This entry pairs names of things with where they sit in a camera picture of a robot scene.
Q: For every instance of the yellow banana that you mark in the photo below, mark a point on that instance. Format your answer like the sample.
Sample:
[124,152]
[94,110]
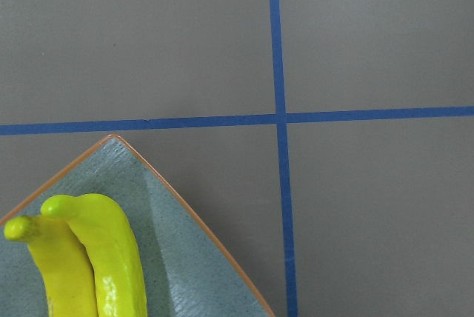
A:
[62,261]
[103,228]

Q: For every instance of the grey square plate orange rim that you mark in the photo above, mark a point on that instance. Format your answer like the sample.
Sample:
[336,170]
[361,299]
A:
[187,270]

